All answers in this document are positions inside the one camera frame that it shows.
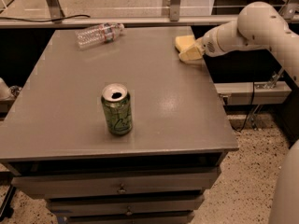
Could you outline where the white object at left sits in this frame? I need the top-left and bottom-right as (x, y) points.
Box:
(0, 78), (11, 100)

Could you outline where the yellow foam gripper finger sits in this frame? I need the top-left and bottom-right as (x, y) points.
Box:
(178, 38), (205, 62)

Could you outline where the green soda can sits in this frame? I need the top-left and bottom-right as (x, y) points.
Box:
(101, 83), (133, 135)

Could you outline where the black cable on rail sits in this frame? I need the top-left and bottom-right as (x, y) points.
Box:
(0, 14), (92, 23)

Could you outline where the top drawer with knob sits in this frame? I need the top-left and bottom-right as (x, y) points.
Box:
(12, 167), (221, 199)

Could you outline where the yellow sponge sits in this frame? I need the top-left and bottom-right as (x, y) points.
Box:
(175, 35), (195, 52)

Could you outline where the metal frame rail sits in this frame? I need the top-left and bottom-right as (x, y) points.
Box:
(0, 15), (237, 29)

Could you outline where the clear plastic water bottle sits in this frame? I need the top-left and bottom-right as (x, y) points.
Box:
(75, 23), (124, 49)

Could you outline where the black hanging cable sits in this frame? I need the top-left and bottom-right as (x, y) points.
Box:
(230, 81), (256, 133)

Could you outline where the drawer with knob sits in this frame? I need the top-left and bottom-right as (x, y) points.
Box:
(47, 193), (204, 217)
(12, 167), (221, 199)

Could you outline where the grey drawer cabinet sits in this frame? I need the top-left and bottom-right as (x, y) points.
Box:
(0, 27), (237, 224)

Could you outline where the middle drawer with knob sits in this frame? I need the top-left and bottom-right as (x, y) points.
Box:
(47, 193), (204, 217)

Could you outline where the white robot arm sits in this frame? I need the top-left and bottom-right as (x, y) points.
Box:
(176, 2), (299, 224)

